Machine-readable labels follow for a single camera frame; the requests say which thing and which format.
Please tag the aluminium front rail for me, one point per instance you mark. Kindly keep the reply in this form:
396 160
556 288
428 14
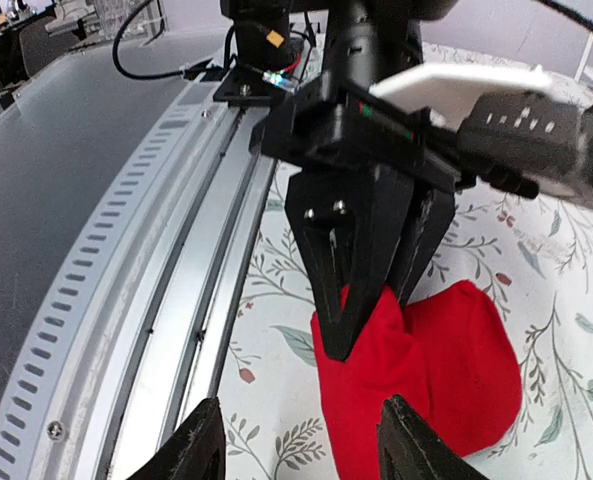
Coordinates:
126 226

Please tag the floral patterned table mat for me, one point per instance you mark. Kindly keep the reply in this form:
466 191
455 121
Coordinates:
534 259

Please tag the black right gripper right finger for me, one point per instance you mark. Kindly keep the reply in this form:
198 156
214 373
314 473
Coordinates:
410 450

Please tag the red sock pair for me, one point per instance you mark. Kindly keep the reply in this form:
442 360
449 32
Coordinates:
448 356

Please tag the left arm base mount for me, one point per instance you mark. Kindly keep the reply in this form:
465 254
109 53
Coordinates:
260 55

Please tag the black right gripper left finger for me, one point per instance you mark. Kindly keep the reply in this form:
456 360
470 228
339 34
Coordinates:
196 450

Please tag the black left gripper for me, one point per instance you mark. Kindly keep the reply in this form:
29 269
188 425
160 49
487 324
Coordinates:
358 231

